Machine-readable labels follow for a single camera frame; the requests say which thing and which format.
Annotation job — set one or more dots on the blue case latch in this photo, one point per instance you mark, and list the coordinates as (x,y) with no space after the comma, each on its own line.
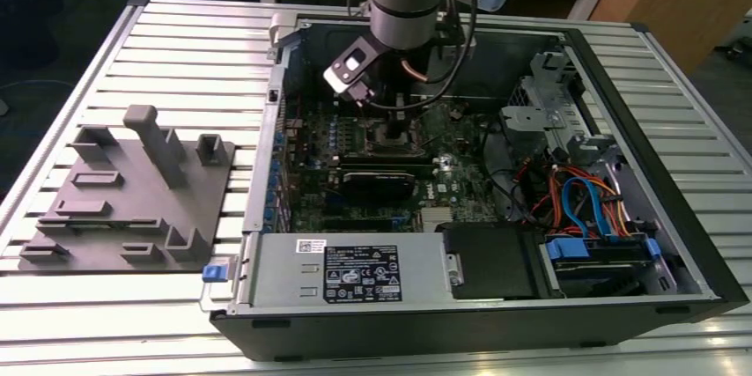
(213,274)

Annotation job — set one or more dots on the grey power supply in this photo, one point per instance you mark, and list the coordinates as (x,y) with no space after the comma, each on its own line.
(277,270)

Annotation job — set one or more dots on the small silver heatsink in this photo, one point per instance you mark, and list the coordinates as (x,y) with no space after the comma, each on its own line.
(438,215)

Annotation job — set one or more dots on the hard disk in blue carrier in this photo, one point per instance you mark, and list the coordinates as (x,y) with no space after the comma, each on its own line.
(567,248)

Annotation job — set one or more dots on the green motherboard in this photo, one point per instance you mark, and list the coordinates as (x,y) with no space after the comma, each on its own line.
(465,173)

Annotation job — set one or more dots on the grey parts rack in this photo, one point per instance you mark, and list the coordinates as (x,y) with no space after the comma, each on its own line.
(135,200)

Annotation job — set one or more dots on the black graphics card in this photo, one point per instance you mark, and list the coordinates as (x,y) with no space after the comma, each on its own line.
(377,189)

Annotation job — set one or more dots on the black PC case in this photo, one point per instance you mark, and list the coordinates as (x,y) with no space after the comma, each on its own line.
(411,336)

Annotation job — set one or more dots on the metal disk bay cage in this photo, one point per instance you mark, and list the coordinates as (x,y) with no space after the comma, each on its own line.
(523,118)

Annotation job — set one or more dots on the metal locking lever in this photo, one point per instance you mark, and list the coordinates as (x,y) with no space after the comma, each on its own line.
(365,114)
(443,131)

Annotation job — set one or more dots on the black drive housing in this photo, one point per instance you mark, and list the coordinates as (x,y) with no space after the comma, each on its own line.
(494,261)

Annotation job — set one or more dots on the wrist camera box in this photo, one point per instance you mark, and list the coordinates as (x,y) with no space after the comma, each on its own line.
(351,63)

